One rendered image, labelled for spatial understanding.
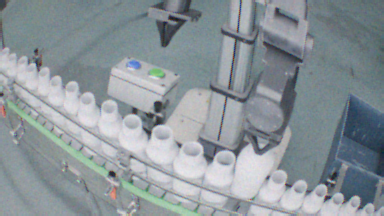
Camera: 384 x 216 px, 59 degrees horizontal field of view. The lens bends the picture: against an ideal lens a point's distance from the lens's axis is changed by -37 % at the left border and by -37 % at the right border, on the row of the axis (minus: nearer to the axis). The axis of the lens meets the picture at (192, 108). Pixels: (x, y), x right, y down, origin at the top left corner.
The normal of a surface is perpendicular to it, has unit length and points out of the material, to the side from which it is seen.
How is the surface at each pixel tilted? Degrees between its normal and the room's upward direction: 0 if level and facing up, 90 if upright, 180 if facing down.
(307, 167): 0
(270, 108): 91
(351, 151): 0
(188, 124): 0
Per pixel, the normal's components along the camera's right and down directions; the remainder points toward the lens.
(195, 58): 0.08, -0.66
